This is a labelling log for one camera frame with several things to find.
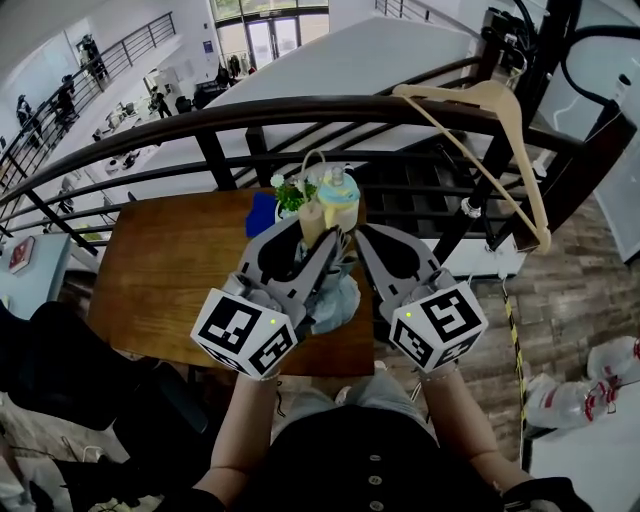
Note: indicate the black balcony railing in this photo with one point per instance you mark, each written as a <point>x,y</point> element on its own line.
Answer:
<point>125,55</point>

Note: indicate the brown wooden table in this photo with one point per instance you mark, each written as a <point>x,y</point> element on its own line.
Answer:
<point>165,260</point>

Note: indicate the wooden clothes hanger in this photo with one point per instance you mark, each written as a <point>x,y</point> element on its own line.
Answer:
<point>516,130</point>

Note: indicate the large glass entrance window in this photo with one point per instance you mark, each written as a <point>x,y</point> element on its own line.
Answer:
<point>270,30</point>

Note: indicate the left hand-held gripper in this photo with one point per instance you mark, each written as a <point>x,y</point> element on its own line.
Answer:
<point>240,335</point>

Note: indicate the yellow black hazard tape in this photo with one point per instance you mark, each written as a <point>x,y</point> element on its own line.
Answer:
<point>517,360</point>

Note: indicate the white plastic bag red print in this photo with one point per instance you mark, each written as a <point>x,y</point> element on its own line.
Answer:
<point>565,405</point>
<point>615,360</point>

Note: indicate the light blue side table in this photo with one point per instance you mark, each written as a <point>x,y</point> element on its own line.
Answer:
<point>45,285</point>

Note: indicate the person's right forearm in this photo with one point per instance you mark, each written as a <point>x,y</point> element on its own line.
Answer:
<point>470,430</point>

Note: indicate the black coat rack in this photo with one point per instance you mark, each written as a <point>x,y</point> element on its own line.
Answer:
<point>537,60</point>

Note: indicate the dark handrail metal railing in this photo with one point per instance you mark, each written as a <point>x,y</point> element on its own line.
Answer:
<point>200,120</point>

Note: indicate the black office chair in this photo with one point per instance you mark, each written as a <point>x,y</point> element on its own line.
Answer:
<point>75,375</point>

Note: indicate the potted plant white flowers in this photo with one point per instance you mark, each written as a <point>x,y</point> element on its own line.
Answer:
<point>292,197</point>

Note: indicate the person's left forearm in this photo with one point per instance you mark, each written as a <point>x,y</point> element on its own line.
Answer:
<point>235,440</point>

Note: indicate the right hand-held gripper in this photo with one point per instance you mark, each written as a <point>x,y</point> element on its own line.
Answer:
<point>440,330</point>

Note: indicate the white security camera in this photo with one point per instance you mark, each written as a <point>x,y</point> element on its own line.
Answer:
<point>623,87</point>

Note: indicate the red book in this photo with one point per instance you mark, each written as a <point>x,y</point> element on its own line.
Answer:
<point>22,255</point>

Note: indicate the person's light jeans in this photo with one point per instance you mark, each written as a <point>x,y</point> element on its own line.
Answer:
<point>320,400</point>

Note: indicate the pastel blue yellow bottle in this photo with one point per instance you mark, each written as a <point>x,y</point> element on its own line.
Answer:
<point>345,210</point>

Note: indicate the dark wooden newel post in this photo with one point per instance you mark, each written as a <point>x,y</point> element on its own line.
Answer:
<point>575,165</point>

